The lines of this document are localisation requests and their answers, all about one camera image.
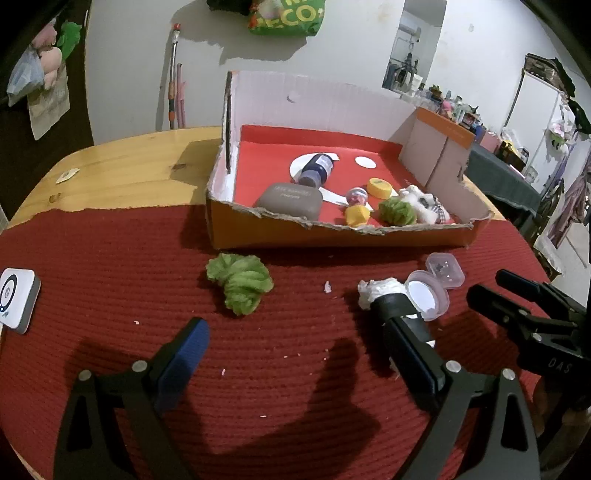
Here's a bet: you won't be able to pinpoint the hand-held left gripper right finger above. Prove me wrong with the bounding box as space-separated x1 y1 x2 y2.
382 316 541 480

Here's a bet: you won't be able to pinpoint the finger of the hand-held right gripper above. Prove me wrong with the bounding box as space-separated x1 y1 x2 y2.
466 285 546 337
495 270 583 315

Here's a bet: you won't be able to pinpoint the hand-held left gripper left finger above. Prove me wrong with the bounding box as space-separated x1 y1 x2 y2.
53 318 211 480

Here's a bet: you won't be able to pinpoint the small clear square box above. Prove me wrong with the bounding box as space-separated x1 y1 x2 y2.
426 252 465 287

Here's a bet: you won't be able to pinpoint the black and white cloth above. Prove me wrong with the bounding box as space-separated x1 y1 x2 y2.
357 276 437 352

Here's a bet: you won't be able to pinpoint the clear round container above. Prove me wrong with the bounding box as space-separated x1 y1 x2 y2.
405 270 450 321

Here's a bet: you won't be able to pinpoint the green yarn pompom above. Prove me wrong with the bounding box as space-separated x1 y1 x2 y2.
379 196 416 227
205 253 274 317

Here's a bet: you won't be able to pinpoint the white plush keychain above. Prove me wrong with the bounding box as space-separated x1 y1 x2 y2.
399 185 455 224

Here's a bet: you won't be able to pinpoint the orange cardboard box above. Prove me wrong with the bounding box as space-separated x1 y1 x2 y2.
205 70 495 250

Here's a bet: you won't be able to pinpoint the yellow rubber toy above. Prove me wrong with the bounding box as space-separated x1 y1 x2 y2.
344 204 371 228

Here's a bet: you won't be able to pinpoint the grey eyeshadow case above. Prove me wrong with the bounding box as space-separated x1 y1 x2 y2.
252 183 324 220

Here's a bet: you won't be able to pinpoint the dark blue bottle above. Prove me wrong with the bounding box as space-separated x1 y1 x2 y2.
299 154 334 188

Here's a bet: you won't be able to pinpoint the person's right hand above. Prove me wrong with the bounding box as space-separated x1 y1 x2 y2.
533 378 591 444

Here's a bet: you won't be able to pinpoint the hanging clothes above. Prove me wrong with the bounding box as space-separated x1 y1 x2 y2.
549 161 591 268

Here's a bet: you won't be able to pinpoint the red knitted mat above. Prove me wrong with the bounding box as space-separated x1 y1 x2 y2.
0 203 573 480

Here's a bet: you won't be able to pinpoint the dark green covered table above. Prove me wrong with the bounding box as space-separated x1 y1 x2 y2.
464 143 550 232

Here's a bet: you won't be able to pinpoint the row of bottles and toys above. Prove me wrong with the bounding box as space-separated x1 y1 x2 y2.
427 83 541 181

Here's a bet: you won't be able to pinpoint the white cabinet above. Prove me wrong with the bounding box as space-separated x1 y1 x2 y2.
505 53 571 185

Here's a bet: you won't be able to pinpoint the white charging pad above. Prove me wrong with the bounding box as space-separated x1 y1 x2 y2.
0 268 41 334

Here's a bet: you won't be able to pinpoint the dark wooden door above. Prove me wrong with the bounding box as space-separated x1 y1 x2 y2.
0 0 93 222

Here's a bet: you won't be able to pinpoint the pink stick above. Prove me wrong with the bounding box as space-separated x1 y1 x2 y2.
175 64 187 129

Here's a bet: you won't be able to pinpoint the beige hanging organizer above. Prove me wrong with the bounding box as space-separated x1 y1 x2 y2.
28 69 71 140

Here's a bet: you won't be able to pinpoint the peach plush toy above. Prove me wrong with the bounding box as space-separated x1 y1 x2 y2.
39 46 63 88

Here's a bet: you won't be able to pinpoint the clear plastic bag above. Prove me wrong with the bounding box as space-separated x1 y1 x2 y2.
6 48 38 107

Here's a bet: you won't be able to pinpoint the green plush toy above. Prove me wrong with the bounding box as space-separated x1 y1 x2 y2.
58 21 84 61

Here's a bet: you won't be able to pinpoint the green tote bag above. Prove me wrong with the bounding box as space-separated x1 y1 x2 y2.
248 0 326 37

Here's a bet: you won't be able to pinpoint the pink plush toy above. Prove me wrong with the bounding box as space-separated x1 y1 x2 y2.
31 22 58 49

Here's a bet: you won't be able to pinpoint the black bag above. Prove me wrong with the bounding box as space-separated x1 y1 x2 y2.
205 0 254 14

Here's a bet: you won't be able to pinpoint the wall mirror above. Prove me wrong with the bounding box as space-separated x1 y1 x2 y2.
382 0 448 95

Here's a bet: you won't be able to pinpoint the orange and white mop handle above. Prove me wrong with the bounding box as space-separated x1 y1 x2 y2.
166 24 182 131

